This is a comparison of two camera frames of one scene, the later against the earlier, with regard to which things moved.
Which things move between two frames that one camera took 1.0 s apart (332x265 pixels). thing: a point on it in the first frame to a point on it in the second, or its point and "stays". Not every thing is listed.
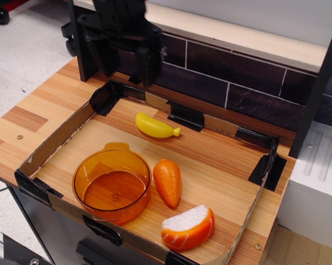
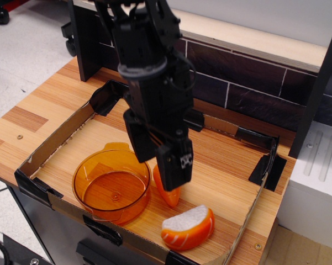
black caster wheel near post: (67, 31) stays
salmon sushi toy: (188, 229) stays
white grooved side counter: (313, 205) stays
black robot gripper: (117, 19) to (160, 88)
